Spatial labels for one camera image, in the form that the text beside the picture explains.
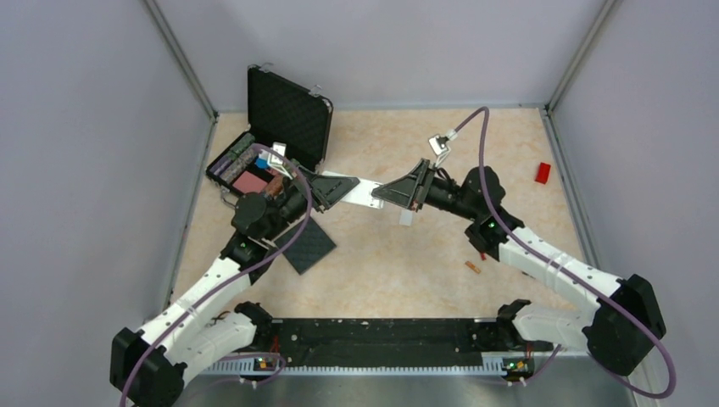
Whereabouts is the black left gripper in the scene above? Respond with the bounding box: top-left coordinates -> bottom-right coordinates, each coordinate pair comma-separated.
263,164 -> 360,241

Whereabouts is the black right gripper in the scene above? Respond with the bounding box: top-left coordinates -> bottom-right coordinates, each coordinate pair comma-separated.
372,159 -> 480,221

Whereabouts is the white remote control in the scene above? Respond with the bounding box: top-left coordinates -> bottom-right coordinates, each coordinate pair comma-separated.
321,171 -> 384,209

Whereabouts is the white battery cover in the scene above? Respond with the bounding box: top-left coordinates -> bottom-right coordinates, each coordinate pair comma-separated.
399,209 -> 413,226

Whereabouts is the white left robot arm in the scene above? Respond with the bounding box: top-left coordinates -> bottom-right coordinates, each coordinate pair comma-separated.
109,170 -> 360,406

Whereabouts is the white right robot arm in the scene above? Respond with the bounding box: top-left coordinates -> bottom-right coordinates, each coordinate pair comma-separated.
371,159 -> 666,376

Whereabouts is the dark grey studded baseplate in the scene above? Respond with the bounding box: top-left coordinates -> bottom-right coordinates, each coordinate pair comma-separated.
283,217 -> 337,275

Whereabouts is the pink card deck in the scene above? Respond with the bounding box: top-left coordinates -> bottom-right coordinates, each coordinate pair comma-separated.
231,171 -> 275,194

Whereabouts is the black poker chip case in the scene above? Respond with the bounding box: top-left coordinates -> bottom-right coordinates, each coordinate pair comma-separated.
205,64 -> 334,197

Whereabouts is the red toy brick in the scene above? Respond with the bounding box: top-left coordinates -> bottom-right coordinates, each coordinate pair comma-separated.
534,162 -> 552,185

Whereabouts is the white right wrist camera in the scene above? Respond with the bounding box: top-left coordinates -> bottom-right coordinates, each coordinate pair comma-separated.
428,129 -> 457,169

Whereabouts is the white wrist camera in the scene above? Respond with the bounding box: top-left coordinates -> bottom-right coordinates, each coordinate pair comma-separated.
267,142 -> 293,178
428,129 -> 457,169

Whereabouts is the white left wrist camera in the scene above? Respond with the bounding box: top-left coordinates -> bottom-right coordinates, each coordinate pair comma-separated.
267,142 -> 293,178

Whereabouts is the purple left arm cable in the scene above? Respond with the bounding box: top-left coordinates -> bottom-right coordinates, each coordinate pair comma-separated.
119,143 -> 314,407

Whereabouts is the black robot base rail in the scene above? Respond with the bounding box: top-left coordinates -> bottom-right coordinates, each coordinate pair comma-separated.
217,317 -> 555,371

